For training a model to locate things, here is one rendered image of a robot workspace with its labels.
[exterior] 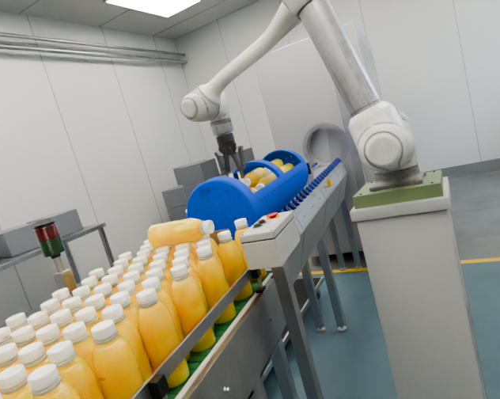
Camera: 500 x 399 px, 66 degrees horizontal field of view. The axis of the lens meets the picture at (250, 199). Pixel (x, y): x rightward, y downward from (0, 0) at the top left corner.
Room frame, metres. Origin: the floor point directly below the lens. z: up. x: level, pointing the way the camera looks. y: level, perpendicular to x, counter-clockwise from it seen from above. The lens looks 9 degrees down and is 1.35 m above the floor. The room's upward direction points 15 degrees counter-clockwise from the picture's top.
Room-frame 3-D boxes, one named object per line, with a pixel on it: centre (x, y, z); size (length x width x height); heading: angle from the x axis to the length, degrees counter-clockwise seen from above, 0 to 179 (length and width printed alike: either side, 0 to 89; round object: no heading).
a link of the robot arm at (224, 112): (1.65, 0.04, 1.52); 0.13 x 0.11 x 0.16; 156
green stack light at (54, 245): (1.19, 0.63, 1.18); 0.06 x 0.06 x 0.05
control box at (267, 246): (1.08, -0.03, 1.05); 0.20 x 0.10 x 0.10; 155
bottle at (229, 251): (1.10, 0.10, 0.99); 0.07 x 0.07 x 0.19
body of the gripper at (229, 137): (1.67, 0.03, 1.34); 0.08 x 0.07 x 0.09; 65
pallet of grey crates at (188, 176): (5.54, 0.48, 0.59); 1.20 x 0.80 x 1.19; 61
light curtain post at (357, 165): (2.61, -0.77, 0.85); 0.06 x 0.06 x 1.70; 65
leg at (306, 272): (2.38, -0.23, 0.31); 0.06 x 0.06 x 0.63; 65
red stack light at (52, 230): (1.19, 0.63, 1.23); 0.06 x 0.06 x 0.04
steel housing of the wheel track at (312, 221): (2.35, -0.29, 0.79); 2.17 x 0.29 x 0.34; 155
